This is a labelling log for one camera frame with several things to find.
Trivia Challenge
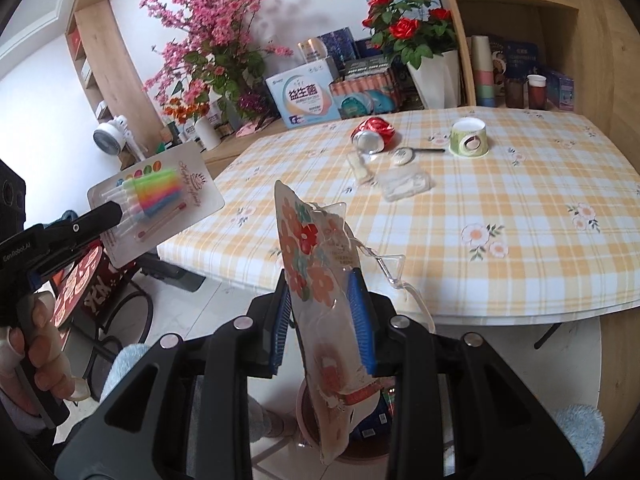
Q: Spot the orange flowers white vase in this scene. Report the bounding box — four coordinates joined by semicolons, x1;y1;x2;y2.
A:
163;98;221;151

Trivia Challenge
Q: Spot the floral plastic packaging bag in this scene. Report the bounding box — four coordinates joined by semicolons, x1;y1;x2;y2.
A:
274;181;435;465

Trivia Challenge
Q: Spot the stack of pastel cups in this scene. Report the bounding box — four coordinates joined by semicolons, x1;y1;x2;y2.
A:
471;35;496;107

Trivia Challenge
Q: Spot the person's left hand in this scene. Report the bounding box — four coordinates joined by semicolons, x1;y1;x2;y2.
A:
1;292;76;415

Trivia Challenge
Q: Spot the black grey packet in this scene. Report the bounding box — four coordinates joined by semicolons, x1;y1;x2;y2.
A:
344;55;390;80

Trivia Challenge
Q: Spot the black plastic spoon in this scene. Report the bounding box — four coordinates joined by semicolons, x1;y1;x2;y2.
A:
411;148;447;154

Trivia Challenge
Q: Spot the blue probiotic box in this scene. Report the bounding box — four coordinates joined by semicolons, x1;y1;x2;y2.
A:
266;56;341;129

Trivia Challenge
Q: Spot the pink cherry blossom plant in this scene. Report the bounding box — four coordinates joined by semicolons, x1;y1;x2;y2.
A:
140;0;293;125

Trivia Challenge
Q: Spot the small white desk fan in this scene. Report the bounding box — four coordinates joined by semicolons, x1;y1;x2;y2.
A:
92;115;145;162

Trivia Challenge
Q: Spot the green white paper cup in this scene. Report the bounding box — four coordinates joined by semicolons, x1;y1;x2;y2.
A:
449;117;489;158

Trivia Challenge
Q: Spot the white rose vase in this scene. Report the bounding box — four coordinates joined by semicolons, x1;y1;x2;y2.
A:
408;50;461;110

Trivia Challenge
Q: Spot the dark red cup white lid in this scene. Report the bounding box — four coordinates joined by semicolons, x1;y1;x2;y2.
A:
527;74;547;110

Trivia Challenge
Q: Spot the small blue carton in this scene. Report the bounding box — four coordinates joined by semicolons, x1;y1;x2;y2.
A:
544;67;575;112

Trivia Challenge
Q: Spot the brown round trash bin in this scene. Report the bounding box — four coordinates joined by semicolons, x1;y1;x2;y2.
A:
295;378;395;465

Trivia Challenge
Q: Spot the yellow plaid floral tablecloth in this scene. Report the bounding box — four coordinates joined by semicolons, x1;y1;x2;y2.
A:
158;107;639;325

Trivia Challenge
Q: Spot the clear box of floss picks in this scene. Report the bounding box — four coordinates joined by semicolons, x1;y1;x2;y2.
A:
375;165;432;203

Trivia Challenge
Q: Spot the red rose bouquet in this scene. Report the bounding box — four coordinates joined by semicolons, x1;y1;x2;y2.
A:
362;0;458;70

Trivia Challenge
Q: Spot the crushed red soda can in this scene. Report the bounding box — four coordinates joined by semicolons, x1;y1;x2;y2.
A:
350;117;396;155

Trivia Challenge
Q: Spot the wooden shelf unit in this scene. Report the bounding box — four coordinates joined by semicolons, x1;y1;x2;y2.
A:
442;0;639;162

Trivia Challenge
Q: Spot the dark blue patterned box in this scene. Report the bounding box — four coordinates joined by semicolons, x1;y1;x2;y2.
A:
319;27;358;65

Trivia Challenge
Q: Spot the low wooden cabinet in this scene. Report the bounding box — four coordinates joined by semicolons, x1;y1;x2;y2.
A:
202;119;288;179

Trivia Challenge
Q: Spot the rainbow candle blister card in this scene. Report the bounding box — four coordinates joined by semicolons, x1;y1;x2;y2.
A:
87;142;224;269

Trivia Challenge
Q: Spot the pink teal snack package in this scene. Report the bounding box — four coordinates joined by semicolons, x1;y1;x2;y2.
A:
330;70;401;119

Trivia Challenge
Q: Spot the beige wrapper strip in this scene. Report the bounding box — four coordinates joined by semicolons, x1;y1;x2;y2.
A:
347;152;374;184

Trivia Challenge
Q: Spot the silver gold award box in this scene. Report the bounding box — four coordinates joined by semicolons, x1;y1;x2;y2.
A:
297;37;329;63

